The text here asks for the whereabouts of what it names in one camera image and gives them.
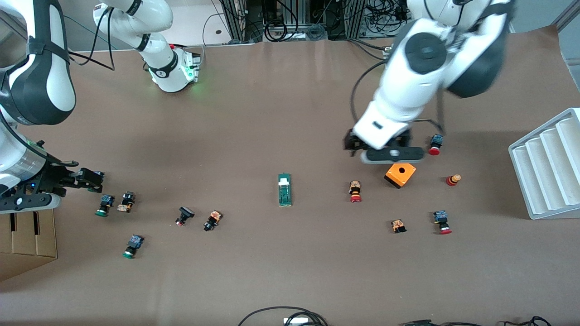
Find coiled black cable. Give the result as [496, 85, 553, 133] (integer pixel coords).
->
[238, 307, 329, 326]

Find aluminium profile post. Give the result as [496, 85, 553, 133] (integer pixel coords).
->
[343, 0, 365, 39]
[224, 0, 249, 42]

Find white stepped plastic tray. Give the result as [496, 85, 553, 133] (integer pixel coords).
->
[508, 107, 580, 220]

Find small black cable coil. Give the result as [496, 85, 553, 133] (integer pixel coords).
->
[264, 20, 287, 42]

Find black button orange contact block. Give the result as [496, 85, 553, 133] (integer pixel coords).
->
[203, 210, 223, 232]
[117, 191, 136, 213]

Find orange button enclosure box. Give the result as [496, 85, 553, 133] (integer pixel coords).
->
[384, 162, 416, 189]

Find tangled black cables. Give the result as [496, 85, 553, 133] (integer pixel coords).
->
[365, 0, 408, 28]

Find black square red button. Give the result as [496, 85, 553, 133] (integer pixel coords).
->
[175, 206, 195, 227]

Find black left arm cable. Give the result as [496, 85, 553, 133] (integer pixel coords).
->
[350, 61, 388, 133]

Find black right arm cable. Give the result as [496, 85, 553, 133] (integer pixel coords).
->
[63, 5, 116, 72]

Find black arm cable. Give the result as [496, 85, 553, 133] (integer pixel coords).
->
[350, 61, 388, 133]
[63, 5, 116, 72]

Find brown cardboard box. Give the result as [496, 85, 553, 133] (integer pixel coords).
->
[0, 208, 58, 281]

